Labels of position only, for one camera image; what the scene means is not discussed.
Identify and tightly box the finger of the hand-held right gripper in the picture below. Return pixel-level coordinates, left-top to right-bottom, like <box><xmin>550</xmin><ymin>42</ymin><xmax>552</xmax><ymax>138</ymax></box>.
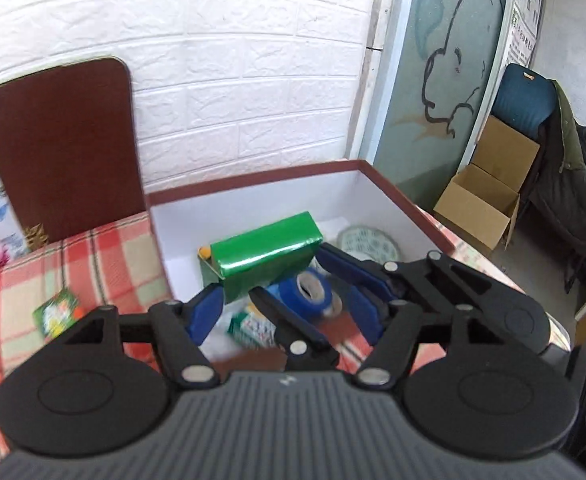
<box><xmin>317</xmin><ymin>242</ymin><xmax>506</xmax><ymax>311</ymax></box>
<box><xmin>249</xmin><ymin>286</ymin><xmax>341</xmax><ymax>368</ymax></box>

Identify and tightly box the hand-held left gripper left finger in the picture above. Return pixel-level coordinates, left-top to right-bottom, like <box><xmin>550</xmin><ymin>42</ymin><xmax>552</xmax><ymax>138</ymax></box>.
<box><xmin>50</xmin><ymin>282</ymin><xmax>225</xmax><ymax>391</ymax></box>

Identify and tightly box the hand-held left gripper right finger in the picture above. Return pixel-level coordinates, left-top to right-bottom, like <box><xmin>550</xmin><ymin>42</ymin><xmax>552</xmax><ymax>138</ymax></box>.
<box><xmin>350</xmin><ymin>284</ymin><xmax>524</xmax><ymax>391</ymax></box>

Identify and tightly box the clear tape roll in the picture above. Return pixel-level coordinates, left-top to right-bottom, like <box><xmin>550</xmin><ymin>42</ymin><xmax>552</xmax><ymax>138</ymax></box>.
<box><xmin>336</xmin><ymin>226</ymin><xmax>401</xmax><ymax>263</ymax></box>

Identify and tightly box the blue tape roll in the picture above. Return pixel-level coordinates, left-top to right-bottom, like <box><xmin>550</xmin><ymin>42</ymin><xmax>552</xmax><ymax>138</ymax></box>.
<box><xmin>268</xmin><ymin>269</ymin><xmax>334</xmax><ymax>322</ymax></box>

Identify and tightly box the green cardboard box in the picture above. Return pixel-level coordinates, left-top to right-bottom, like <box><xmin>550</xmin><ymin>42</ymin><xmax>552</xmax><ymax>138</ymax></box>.
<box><xmin>199</xmin><ymin>211</ymin><xmax>324</xmax><ymax>303</ymax></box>

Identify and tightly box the brown storage box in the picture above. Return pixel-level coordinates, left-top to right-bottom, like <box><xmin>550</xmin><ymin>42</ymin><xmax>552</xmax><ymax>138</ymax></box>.
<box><xmin>145</xmin><ymin>159</ymin><xmax>524</xmax><ymax>376</ymax></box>

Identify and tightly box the green white packet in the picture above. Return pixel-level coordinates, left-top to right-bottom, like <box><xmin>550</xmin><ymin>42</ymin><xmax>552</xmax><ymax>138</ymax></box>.
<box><xmin>229</xmin><ymin>310</ymin><xmax>276</xmax><ymax>350</ymax></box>

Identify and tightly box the plaid blanket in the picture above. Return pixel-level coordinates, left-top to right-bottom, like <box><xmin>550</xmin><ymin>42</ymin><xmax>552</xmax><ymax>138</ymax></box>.
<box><xmin>0</xmin><ymin>212</ymin><xmax>174</xmax><ymax>461</ymax></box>

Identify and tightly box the open cardboard box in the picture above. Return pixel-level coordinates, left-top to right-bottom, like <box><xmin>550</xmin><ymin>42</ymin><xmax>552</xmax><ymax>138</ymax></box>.
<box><xmin>433</xmin><ymin>115</ymin><xmax>541</xmax><ymax>252</ymax></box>

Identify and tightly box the dark olive coat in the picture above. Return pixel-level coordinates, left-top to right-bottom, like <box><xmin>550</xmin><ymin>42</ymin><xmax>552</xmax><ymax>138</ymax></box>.
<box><xmin>528</xmin><ymin>80</ymin><xmax>586</xmax><ymax>281</ymax></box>

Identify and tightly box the small green patterned packet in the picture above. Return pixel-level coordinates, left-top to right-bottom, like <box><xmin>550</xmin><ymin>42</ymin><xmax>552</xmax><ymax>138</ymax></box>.
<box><xmin>33</xmin><ymin>289</ymin><xmax>82</xmax><ymax>336</ymax></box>

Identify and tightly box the cartoon painted panel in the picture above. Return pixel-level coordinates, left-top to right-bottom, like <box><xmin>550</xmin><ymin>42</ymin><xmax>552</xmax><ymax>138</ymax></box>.
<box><xmin>360</xmin><ymin>0</ymin><xmax>514</xmax><ymax>211</ymax></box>

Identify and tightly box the brown headboard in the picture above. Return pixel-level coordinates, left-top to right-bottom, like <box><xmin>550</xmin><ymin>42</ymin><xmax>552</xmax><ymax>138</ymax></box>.
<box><xmin>0</xmin><ymin>56</ymin><xmax>148</xmax><ymax>246</ymax></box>

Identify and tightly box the wall poster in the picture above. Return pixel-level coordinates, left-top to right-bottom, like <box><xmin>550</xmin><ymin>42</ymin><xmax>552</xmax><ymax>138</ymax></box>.
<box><xmin>506</xmin><ymin>0</ymin><xmax>546</xmax><ymax>68</ymax></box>

